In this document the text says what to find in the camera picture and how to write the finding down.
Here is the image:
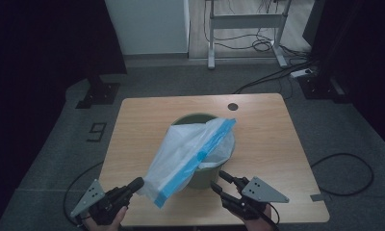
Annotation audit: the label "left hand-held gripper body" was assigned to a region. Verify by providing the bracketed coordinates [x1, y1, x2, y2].
[69, 179, 132, 226]

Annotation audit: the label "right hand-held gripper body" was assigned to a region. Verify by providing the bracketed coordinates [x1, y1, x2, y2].
[221, 176, 291, 220]

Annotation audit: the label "green trash bin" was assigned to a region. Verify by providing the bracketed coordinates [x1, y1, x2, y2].
[170, 113, 237, 190]

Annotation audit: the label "clear blue-edged plastic bag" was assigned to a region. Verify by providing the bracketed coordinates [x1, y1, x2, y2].
[138, 116, 237, 209]

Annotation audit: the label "person's left hand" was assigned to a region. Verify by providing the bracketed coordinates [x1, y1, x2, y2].
[84, 206, 128, 231]

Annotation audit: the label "person's right hand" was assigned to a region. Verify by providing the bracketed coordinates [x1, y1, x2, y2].
[243, 205, 275, 231]

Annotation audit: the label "black stand base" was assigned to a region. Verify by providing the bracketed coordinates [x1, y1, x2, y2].
[297, 72, 349, 104]
[75, 71, 121, 110]

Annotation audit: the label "white power strip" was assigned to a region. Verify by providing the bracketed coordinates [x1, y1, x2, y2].
[290, 67, 315, 79]

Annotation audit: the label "white cabinet panel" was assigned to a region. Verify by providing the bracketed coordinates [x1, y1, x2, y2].
[104, 0, 191, 56]

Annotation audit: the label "dark curtain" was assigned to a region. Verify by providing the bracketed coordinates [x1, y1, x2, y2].
[0, 0, 128, 225]
[304, 0, 385, 155]

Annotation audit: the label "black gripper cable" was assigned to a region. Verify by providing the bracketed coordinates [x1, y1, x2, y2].
[266, 201, 281, 231]
[63, 161, 105, 227]

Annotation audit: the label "black power strip cables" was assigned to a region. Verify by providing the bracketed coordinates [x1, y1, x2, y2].
[233, 57, 321, 100]

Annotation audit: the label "black looped floor cable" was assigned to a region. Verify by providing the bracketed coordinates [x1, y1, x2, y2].
[310, 152, 374, 197]

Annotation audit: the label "tangle of black cables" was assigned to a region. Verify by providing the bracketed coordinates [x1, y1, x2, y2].
[202, 0, 314, 56]

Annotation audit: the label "white metal desk frame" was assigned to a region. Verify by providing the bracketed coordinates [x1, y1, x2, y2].
[204, 0, 293, 70]

